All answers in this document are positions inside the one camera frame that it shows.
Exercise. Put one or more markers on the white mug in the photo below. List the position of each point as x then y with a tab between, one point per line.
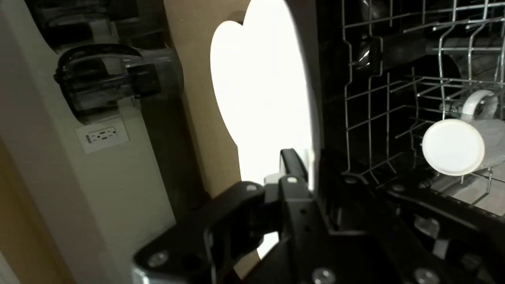
452	146

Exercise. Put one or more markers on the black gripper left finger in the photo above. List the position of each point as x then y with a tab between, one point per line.
231	220

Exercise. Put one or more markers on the white wall outlet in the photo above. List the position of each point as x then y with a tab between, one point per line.
103	135

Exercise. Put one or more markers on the black tumbler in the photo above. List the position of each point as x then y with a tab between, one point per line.
400	52

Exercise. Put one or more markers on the dishwasher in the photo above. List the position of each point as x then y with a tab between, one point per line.
326	104

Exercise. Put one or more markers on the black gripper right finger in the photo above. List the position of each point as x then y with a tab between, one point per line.
400	236

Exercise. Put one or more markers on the white plate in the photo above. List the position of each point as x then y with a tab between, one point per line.
274	78

